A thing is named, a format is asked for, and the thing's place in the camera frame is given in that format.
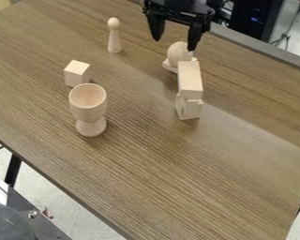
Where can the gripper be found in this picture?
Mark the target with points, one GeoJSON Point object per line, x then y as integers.
{"type": "Point", "coordinates": [179, 7]}

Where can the wooden ball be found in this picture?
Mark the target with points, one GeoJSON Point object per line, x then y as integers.
{"type": "Point", "coordinates": [178, 53]}

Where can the wooden cup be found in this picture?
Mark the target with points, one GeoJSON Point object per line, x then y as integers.
{"type": "Point", "coordinates": [88, 109]}

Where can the flat wooden block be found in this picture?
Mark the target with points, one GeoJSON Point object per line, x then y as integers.
{"type": "Point", "coordinates": [170, 66]}

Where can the long wooden block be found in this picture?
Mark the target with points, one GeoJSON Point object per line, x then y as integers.
{"type": "Point", "coordinates": [189, 79]}

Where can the wooden peg figure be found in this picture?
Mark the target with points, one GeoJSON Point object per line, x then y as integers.
{"type": "Point", "coordinates": [113, 35]}

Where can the notched wooden block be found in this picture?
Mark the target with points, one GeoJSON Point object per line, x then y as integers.
{"type": "Point", "coordinates": [189, 108]}

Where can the black computer tower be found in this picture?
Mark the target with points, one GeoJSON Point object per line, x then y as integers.
{"type": "Point", "coordinates": [255, 17]}

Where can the wooden cube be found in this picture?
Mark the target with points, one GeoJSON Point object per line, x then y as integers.
{"type": "Point", "coordinates": [77, 73]}

